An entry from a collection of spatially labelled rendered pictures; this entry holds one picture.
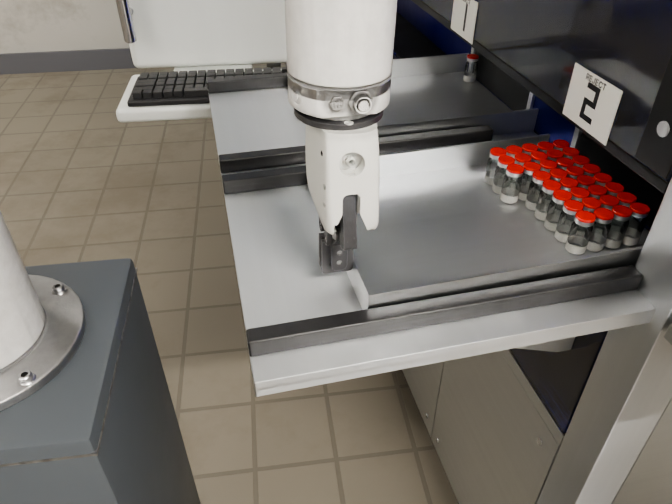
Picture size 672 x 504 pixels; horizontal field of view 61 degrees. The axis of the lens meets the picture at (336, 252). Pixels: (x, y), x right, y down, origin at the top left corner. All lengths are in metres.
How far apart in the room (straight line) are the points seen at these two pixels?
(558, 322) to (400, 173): 0.31
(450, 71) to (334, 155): 0.70
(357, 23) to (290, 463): 1.22
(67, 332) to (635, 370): 0.59
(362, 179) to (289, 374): 0.18
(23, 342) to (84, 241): 1.73
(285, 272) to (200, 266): 1.46
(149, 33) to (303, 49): 0.99
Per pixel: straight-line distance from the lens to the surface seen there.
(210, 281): 2.00
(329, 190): 0.47
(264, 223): 0.69
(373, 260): 0.62
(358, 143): 0.46
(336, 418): 1.57
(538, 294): 0.59
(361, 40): 0.43
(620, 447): 0.81
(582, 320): 0.61
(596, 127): 0.69
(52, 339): 0.62
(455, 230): 0.68
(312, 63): 0.44
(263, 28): 1.39
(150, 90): 1.24
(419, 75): 1.12
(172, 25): 1.40
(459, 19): 0.98
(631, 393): 0.72
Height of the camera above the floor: 1.27
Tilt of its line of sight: 38 degrees down
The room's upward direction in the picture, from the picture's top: straight up
